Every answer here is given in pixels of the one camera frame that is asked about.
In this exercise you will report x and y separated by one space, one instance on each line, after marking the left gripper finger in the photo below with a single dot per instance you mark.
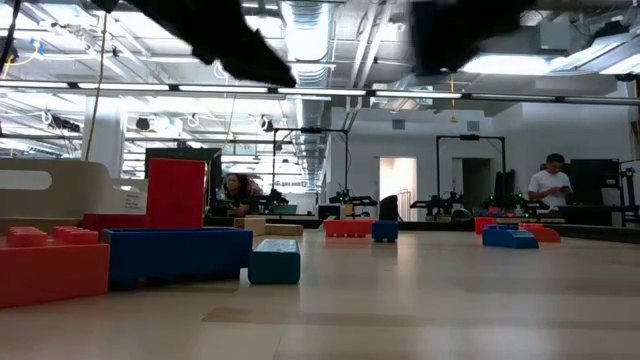
260 65

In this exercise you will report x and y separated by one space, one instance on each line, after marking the red rectangular block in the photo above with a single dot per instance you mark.
176 195
115 222
547 235

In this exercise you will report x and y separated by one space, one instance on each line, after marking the small red cube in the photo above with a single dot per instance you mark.
482 225

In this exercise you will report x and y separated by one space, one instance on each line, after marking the light blue wooden block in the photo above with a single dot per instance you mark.
274 265

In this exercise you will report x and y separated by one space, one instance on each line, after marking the blue eight-stud brick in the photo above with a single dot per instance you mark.
385 232
175 257

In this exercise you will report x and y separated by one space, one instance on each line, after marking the blue sloped stud brick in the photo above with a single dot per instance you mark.
510 239

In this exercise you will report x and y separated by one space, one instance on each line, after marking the orange eight-stud brick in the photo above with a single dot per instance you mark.
50 275
348 229

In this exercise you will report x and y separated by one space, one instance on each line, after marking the black background robot arm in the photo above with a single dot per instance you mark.
437 204
352 199
520 202

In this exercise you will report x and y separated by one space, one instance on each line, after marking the person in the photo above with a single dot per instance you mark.
547 182
240 192

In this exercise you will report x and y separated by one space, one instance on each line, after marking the black chair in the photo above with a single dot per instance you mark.
389 207

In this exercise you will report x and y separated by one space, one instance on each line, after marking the black cabinet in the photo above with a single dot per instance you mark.
595 180

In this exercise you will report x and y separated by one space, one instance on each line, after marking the grey overhead rail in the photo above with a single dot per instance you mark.
320 91

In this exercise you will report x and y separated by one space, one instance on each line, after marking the black gantry frame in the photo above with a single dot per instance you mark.
470 137
310 130

